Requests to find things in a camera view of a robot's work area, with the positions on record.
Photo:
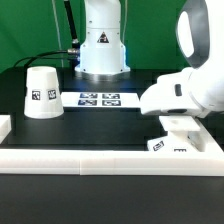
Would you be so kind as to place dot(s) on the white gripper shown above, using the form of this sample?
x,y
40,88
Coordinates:
x,y
170,95

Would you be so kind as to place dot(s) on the white lamp base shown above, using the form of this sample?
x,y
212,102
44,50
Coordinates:
x,y
177,138

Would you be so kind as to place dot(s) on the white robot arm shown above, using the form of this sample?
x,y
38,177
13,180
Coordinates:
x,y
196,90

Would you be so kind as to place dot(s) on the white lamp shade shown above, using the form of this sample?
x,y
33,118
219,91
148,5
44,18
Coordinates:
x,y
43,99

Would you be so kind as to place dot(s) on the white marker sheet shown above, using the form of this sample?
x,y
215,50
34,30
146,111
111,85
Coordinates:
x,y
100,100

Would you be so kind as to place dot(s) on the white fence wall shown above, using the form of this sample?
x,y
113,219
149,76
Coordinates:
x,y
208,160

